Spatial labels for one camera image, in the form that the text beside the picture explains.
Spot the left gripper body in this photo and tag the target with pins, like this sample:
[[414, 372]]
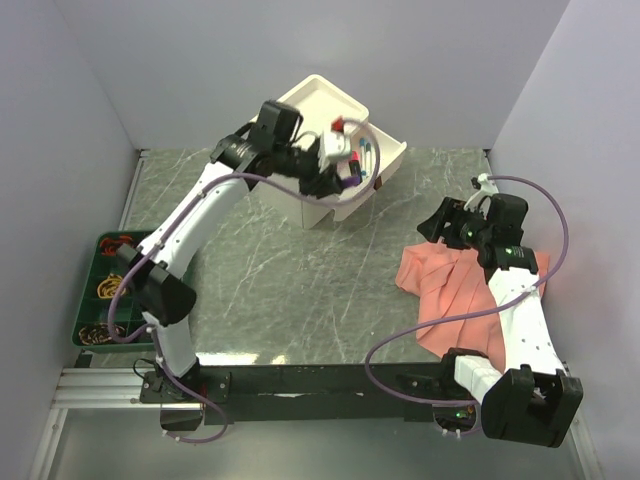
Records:
[[311, 175]]

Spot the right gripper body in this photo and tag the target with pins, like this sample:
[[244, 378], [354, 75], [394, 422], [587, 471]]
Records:
[[470, 230]]

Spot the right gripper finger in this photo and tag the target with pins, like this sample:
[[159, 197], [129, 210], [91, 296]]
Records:
[[431, 229], [448, 209]]

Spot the black purple highlighter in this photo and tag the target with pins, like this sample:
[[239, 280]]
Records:
[[350, 182]]

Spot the green cap white marker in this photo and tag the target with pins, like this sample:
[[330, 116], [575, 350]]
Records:
[[368, 157]]

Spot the white top drawer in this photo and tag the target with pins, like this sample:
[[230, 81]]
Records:
[[392, 152]]

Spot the black pink highlighter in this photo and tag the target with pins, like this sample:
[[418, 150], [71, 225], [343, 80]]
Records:
[[354, 164]]

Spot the blue cap white marker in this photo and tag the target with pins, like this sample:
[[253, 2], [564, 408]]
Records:
[[363, 152]]

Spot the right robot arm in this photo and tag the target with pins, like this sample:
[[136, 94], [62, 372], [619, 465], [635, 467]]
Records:
[[533, 400]]

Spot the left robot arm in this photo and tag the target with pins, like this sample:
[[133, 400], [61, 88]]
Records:
[[261, 151]]

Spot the pink cloth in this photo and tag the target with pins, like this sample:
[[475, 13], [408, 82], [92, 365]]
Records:
[[450, 282]]

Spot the white drawer cabinet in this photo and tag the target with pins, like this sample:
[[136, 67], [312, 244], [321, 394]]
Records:
[[320, 102]]

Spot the orange rubber bands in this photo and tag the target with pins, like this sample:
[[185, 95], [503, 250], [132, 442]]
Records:
[[109, 245]]

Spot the green compartment tray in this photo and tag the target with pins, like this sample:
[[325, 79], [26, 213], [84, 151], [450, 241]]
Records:
[[95, 310]]

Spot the black base bar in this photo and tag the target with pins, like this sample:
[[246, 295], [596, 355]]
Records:
[[413, 392]]

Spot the yellow rubber bands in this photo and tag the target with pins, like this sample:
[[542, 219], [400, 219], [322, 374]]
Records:
[[107, 287]]

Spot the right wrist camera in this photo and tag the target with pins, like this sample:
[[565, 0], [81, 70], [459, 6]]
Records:
[[485, 189]]

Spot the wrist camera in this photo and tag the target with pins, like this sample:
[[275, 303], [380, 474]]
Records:
[[335, 144], [485, 189]]

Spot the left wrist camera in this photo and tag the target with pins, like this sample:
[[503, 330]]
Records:
[[335, 144]]

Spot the aluminium rail frame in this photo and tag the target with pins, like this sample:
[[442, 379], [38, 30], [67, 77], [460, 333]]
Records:
[[272, 293]]

